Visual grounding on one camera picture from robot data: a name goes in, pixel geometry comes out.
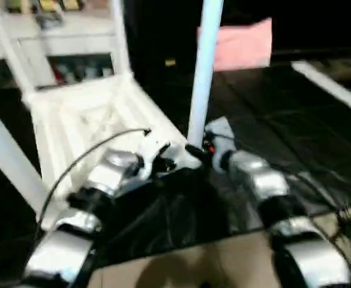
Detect white plastic table top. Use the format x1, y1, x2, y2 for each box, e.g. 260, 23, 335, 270
22, 75, 203, 208

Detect white plastic table leg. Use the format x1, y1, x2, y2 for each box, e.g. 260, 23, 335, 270
0, 96, 49, 214
186, 0, 225, 148
108, 0, 134, 82
0, 0, 41, 100

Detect black work mat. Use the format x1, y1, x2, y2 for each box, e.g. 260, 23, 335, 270
0, 60, 351, 283

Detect pink pillow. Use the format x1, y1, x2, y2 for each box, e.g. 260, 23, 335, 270
198, 18, 273, 73

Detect black furniture with yellow label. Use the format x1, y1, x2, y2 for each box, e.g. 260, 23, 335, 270
122, 0, 351, 73

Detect dark low tv bench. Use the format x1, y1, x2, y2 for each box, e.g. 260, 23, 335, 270
271, 48, 351, 70

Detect white cabinet with glass doors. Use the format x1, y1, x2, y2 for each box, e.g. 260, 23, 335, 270
0, 0, 128, 91

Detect dark ornament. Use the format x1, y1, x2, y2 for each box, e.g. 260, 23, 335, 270
34, 9, 65, 29

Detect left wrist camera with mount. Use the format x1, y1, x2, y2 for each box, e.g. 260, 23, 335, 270
136, 129, 175, 175

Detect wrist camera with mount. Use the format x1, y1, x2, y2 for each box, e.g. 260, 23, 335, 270
204, 117, 237, 163
136, 129, 175, 175

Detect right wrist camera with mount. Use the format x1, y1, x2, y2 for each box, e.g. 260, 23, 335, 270
204, 117, 237, 163

